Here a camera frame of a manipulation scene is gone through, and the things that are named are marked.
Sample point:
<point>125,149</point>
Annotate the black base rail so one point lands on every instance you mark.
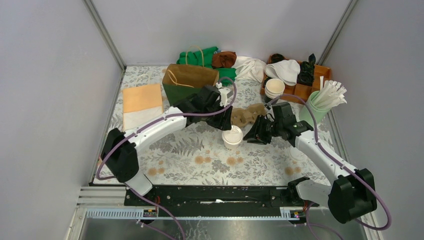
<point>222,201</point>

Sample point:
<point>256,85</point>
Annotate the white folded towel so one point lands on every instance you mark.
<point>285,70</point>

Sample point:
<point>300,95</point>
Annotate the black crumpled bag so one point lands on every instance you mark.
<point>307,69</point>

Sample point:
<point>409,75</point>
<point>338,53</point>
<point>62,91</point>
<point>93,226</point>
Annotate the white paper straws bundle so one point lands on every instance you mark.
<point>331,94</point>

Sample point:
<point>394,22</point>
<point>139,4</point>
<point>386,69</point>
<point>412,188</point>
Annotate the green cloth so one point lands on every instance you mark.
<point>198,59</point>

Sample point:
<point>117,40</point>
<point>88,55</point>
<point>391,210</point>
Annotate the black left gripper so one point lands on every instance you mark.
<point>224,122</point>

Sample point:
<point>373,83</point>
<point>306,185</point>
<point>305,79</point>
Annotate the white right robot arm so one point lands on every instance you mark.
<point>349,195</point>

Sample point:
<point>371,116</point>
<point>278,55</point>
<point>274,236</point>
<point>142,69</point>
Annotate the wooden compartment tray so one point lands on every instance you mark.
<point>300,90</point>

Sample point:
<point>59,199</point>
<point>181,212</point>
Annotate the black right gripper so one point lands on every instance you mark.
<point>256,134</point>

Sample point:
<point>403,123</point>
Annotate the floral table mat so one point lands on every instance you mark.
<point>197,155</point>

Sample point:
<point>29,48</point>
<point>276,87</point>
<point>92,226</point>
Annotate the green straw holder cup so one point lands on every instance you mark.
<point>310,112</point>

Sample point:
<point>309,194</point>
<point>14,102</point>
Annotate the stack of paper cups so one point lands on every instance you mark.
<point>273,90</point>

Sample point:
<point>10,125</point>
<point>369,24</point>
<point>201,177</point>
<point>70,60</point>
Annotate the green paper bag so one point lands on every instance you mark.
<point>183,80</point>

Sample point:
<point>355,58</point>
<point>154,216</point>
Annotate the brown cloth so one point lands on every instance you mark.
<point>224,59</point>

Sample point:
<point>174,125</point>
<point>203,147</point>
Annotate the single white paper cup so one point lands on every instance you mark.
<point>232,145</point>

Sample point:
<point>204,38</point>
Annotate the white cloth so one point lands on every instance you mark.
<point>248,68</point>

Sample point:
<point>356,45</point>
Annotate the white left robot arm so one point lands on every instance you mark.
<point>121,150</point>

